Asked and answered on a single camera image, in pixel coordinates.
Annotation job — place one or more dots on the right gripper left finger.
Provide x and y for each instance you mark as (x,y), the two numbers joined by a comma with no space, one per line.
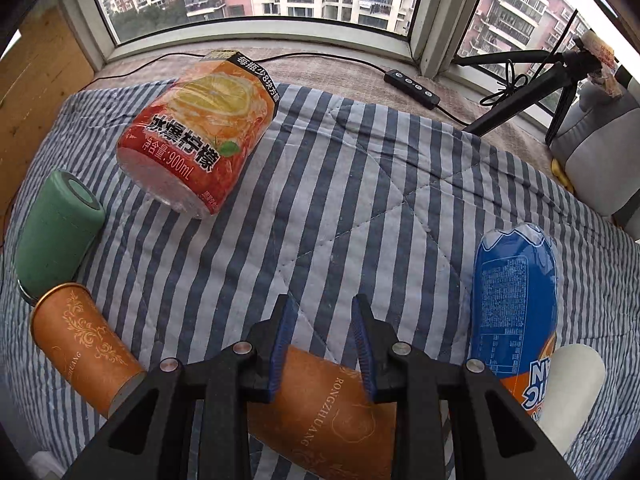
(149,435)

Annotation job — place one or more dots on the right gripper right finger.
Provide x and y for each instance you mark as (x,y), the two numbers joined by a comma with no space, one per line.
(492,436)

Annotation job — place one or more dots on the orange patterned paper cup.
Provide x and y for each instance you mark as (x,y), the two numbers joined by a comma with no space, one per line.
(322,420)

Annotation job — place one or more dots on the white plastic cup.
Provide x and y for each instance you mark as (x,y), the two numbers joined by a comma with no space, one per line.
(577,375)

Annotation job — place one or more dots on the blue orange soda bottle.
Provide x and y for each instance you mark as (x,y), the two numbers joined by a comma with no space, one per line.
(514,311)

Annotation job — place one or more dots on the green thermos bottle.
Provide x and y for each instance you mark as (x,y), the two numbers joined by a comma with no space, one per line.
(59,229)

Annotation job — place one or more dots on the blue striped quilt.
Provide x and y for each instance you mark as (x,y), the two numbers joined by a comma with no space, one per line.
(338,198)

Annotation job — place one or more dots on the red lemon drink bottle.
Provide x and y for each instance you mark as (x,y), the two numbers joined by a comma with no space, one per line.
(189,146)

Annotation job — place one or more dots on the grey plush penguin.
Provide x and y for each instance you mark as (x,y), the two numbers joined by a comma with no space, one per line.
(598,148)

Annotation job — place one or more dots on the wooden board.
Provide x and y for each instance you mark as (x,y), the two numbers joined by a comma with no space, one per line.
(39,72)

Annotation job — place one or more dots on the black tripod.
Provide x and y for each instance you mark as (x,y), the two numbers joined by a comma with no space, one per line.
(531,76)

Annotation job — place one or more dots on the black inline cable remote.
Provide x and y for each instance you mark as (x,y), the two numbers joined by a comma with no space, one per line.
(412,89)

